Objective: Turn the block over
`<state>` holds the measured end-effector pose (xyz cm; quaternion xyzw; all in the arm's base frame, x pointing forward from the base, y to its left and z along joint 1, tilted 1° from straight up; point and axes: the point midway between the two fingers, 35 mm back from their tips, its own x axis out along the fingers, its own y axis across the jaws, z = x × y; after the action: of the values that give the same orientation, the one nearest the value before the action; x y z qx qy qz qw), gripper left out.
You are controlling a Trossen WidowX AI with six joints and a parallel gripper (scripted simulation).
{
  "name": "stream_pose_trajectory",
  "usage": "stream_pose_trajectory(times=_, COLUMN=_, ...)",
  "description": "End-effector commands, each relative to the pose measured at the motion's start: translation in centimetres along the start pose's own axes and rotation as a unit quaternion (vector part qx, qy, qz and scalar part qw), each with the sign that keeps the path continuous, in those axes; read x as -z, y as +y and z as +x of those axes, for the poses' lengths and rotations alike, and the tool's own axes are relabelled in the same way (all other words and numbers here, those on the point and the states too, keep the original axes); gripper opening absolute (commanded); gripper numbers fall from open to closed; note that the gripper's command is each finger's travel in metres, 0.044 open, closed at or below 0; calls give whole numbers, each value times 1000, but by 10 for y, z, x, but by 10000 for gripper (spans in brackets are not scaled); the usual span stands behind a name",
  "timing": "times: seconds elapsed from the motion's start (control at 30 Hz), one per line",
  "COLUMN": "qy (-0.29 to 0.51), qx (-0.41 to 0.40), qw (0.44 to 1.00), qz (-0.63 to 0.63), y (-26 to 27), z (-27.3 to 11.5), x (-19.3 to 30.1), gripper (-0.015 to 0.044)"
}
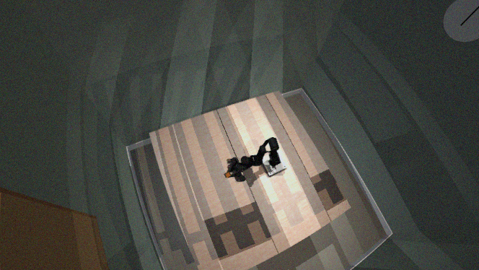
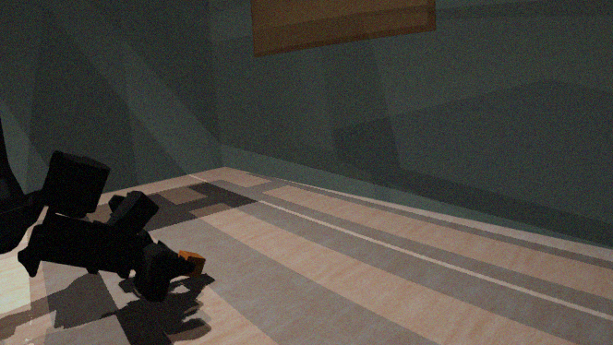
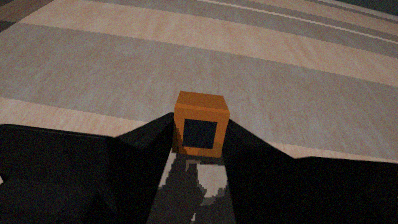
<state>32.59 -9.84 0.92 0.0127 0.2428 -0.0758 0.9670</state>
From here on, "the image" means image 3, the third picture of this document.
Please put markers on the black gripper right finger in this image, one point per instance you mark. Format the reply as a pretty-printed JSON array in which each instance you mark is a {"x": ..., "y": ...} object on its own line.
[{"x": 267, "y": 186}]

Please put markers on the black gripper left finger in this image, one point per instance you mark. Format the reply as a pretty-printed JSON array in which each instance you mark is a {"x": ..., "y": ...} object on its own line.
[{"x": 126, "y": 170}]

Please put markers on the orange block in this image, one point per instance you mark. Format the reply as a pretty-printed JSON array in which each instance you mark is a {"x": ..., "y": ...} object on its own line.
[{"x": 200, "y": 123}]

